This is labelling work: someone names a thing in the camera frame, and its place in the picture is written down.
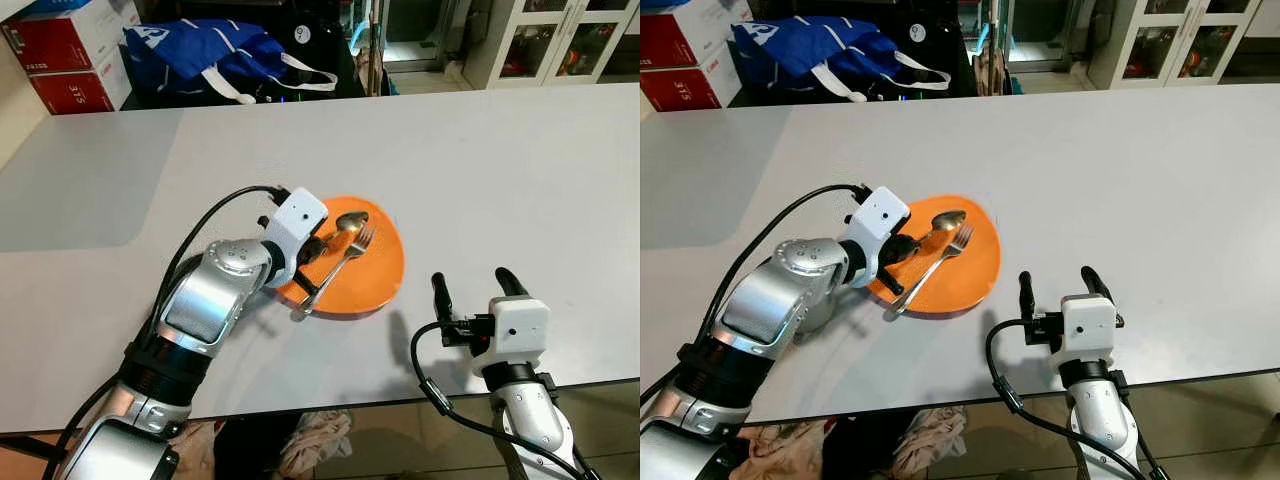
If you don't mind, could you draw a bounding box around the blue bag with white straps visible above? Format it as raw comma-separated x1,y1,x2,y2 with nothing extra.
731,18,953,104
122,17,339,107

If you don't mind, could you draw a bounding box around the orange oval plate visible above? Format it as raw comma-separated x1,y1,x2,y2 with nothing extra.
274,195,407,317
866,194,1002,317

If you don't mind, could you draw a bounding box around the silver metal fork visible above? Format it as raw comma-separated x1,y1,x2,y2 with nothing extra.
885,223,976,321
292,224,377,322

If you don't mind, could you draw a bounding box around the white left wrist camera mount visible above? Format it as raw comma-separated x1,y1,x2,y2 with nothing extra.
846,186,911,284
262,188,329,286

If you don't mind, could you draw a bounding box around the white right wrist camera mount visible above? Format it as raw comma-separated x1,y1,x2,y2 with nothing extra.
487,296,552,367
1060,294,1118,363

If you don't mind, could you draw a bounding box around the beige crumpled cloth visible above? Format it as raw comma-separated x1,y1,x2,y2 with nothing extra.
278,408,354,479
890,405,969,479

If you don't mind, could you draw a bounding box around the white glass-door cabinet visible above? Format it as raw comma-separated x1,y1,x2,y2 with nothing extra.
460,0,626,91
1085,0,1256,91

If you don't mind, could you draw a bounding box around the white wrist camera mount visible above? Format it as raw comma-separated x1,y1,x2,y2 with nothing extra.
846,186,911,284
487,296,552,367
262,188,329,286
1060,294,1118,363

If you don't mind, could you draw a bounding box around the silver metal spoon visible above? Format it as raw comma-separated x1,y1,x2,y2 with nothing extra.
905,209,968,251
322,211,370,251

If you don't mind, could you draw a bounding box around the red and white cardboard box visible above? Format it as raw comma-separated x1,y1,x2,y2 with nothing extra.
640,62,736,113
28,48,133,116
640,0,746,69
0,0,141,76

